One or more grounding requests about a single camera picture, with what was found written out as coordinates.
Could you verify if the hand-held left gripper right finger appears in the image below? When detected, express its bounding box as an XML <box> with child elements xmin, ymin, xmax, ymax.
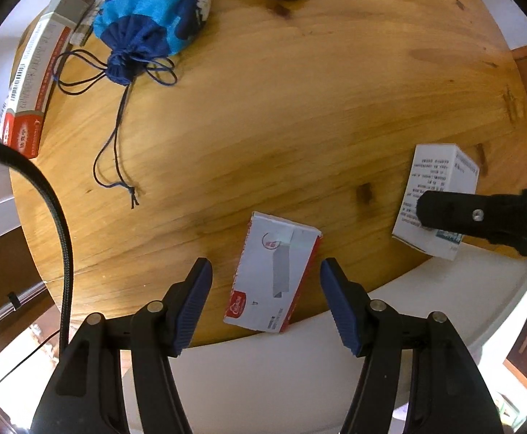
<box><xmin>320</xmin><ymin>258</ymin><xmax>504</xmax><ymax>434</ymax></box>

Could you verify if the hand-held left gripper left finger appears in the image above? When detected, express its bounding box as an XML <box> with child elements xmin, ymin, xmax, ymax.
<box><xmin>30</xmin><ymin>258</ymin><xmax>213</xmax><ymax>434</ymax></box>

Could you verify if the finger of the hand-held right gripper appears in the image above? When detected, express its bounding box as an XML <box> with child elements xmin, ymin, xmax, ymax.
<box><xmin>415</xmin><ymin>188</ymin><xmax>527</xmax><ymax>258</ymax></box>

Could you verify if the white box with printed text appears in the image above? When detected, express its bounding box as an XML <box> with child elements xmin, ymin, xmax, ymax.
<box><xmin>391</xmin><ymin>143</ymin><xmax>480</xmax><ymax>261</ymax></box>

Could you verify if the white box with red edges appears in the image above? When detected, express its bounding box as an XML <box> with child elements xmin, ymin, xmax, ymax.
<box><xmin>224</xmin><ymin>211</ymin><xmax>323</xmax><ymax>334</ymax></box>

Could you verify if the white plastic tray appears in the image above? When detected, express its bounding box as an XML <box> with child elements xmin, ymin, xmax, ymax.
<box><xmin>123</xmin><ymin>242</ymin><xmax>527</xmax><ymax>434</ymax></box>

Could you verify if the long red and white box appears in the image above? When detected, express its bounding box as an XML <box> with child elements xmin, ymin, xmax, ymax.
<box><xmin>0</xmin><ymin>0</ymin><xmax>92</xmax><ymax>160</ymax></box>

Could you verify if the black braided cable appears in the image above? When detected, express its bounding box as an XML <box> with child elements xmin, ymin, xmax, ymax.
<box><xmin>0</xmin><ymin>138</ymin><xmax>74</xmax><ymax>353</ymax></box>

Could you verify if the thin black cable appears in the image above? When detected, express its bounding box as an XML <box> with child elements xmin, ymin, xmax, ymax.
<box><xmin>0</xmin><ymin>329</ymin><xmax>62</xmax><ymax>393</ymax></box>

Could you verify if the blue floral drawstring pouch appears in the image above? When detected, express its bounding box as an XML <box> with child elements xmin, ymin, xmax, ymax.
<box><xmin>54</xmin><ymin>0</ymin><xmax>213</xmax><ymax>209</ymax></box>

